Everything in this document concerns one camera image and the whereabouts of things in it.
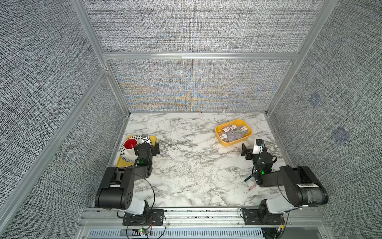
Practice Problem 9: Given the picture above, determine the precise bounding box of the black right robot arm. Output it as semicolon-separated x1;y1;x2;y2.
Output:
241;139;329;225

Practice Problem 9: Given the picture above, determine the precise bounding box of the clear round paper clip jar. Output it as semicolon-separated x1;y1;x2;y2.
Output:
227;133;237;142

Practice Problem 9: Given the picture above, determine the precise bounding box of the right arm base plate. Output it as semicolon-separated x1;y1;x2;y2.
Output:
239;208;283;225

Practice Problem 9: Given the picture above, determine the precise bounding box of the white cup red inside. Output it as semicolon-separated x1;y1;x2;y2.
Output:
123;138;138;155

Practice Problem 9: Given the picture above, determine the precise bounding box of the rectangular paper clip box four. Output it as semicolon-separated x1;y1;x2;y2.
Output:
239;125;249;133

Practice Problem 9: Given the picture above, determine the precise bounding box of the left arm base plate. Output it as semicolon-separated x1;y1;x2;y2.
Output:
122;209;165;226

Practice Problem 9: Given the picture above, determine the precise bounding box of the white patterned plate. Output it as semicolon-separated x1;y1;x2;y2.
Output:
120;134;151;162

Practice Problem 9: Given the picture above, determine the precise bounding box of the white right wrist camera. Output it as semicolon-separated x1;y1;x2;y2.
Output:
252;139;265;154

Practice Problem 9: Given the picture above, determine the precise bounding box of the yellow plastic storage box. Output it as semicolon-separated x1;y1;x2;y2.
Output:
215;119;253;147

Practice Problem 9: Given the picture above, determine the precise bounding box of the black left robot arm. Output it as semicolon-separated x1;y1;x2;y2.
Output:
95;142;160;216

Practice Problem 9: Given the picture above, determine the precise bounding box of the yellow flat tray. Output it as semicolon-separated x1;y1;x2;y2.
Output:
116;135;158;167

